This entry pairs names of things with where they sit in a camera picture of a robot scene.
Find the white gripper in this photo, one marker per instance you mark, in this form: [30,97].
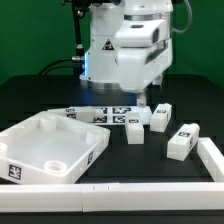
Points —
[144,52]

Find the white desk top tray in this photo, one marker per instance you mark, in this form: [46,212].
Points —
[50,149]

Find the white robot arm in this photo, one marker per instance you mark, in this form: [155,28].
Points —
[107,16]

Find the white marker sheet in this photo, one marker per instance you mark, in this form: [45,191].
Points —
[115,115]

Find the white right fence bar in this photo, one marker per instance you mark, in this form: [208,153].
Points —
[212,158]

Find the white fence bar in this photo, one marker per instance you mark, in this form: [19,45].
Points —
[212,158]
[112,197]

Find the white front fence bar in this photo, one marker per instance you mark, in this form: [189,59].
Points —
[112,197]

